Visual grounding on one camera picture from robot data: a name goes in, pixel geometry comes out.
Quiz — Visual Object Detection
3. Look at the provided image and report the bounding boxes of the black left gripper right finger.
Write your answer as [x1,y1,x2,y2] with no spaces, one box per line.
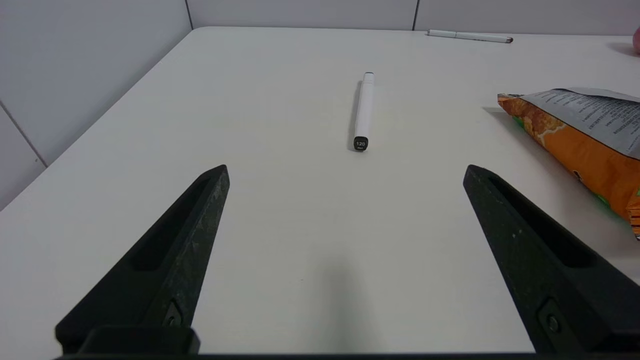
[462,164,640,355]

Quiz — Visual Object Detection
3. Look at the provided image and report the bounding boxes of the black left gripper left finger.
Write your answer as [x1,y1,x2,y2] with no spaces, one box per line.
[54,164,231,355]

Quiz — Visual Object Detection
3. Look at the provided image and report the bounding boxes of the orange snack bag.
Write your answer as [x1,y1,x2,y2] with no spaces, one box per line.
[496,87,640,241]

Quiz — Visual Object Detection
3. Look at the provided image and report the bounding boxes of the thick white marker black caps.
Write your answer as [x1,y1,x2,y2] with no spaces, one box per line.
[353,72,376,152]

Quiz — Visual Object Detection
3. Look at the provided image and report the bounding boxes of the thin white pen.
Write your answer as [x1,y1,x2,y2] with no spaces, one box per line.
[426,29,514,44]

